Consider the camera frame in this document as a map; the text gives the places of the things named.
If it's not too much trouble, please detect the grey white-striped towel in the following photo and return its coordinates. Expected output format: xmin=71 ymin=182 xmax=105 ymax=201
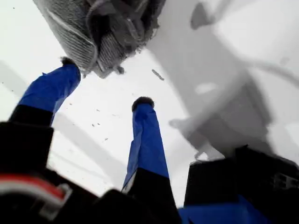
xmin=32 ymin=0 xmax=167 ymax=79

